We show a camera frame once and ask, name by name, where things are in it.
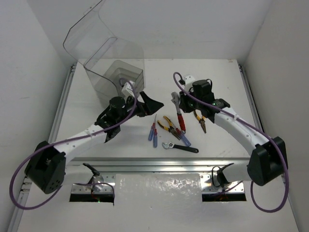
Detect aluminium front rail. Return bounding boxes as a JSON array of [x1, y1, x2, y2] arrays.
[[21, 157, 273, 194]]

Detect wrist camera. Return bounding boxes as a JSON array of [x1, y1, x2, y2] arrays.
[[121, 81, 135, 98], [183, 75, 196, 89]]

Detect purple cable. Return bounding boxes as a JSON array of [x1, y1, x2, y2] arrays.
[[9, 78, 138, 210], [172, 72, 290, 213]]

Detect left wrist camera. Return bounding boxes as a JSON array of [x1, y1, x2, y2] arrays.
[[121, 81, 135, 98]]

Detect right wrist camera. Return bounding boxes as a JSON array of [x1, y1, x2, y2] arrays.
[[183, 75, 196, 89]]

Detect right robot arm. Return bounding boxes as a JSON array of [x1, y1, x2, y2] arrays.
[[179, 75, 287, 187]]

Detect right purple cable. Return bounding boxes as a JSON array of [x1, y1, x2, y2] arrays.
[[172, 72, 290, 213]]

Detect red handled adjustable wrench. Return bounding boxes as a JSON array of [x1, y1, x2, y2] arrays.
[[171, 92, 186, 133]]

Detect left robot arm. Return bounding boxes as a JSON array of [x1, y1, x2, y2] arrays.
[[25, 92, 164, 194]]

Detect clear plastic drawer organizer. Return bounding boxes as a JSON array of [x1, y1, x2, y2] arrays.
[[86, 38, 145, 108]]

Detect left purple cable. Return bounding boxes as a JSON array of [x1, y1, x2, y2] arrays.
[[9, 78, 138, 210]]

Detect yellow long nose pliers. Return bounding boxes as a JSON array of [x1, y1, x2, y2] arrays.
[[156, 116, 181, 140]]

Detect clear flip lid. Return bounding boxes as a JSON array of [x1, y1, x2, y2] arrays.
[[63, 0, 118, 72]]

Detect black handled adjustable wrench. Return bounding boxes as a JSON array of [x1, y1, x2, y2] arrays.
[[162, 142, 199, 153]]

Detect blue screwdriver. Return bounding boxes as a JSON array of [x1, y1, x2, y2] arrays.
[[153, 129, 157, 148], [148, 115, 157, 141], [178, 130, 191, 147]]

